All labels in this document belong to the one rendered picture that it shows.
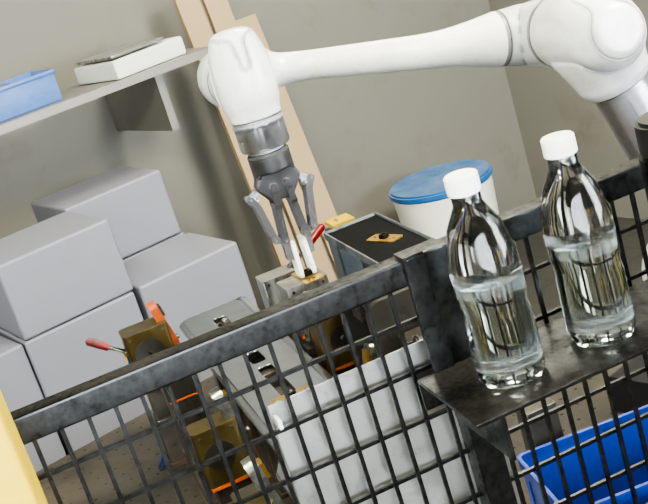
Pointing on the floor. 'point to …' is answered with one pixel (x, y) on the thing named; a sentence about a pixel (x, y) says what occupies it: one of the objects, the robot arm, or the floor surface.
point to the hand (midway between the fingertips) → (301, 255)
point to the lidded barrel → (436, 196)
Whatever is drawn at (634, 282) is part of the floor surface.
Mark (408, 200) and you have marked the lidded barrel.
